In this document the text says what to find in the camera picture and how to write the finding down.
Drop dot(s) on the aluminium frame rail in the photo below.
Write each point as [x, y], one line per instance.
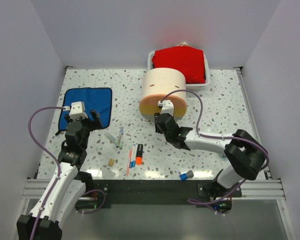
[250, 190]

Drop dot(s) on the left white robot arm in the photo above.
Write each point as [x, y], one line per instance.
[68, 183]

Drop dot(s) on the black orange highlighter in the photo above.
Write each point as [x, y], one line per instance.
[139, 154]

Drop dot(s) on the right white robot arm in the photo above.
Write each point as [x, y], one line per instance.
[246, 156]

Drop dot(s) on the beige round drawer organizer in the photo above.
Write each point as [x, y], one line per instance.
[157, 83]

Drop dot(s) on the orange thin pen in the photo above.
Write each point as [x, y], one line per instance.
[129, 162]

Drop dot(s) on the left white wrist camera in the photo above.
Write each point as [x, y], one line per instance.
[77, 110]

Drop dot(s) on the blue microfiber cloth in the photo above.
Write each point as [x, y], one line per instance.
[98, 99]

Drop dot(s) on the small tan eraser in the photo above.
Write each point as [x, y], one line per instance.
[111, 162]

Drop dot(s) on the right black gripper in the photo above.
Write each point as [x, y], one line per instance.
[157, 129]

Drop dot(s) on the red folded cloth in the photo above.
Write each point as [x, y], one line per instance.
[188, 60]

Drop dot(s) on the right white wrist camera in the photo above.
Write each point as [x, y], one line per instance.
[166, 107]

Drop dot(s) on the clear green-capped tube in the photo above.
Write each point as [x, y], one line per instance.
[111, 138]

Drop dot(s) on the white blue-capped marker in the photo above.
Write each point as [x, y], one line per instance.
[133, 156]

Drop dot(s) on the blue grey glue stick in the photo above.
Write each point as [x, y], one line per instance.
[188, 175]

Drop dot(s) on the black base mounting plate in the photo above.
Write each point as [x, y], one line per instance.
[155, 192]

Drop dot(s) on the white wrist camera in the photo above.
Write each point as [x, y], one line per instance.
[77, 110]
[166, 107]

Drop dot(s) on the teal-tipped pen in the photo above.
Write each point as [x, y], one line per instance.
[119, 138]

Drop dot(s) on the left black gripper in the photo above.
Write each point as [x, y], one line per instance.
[93, 124]

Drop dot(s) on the white plastic basket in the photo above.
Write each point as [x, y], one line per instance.
[193, 87]

